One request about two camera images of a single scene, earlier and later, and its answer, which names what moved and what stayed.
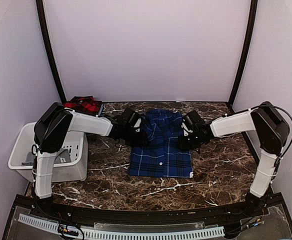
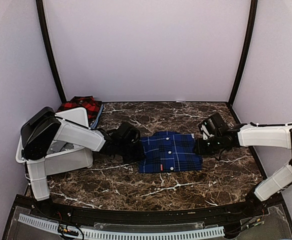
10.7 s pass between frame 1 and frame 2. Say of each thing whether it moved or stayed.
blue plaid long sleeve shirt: moved
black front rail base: stayed
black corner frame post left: stayed
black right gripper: moved
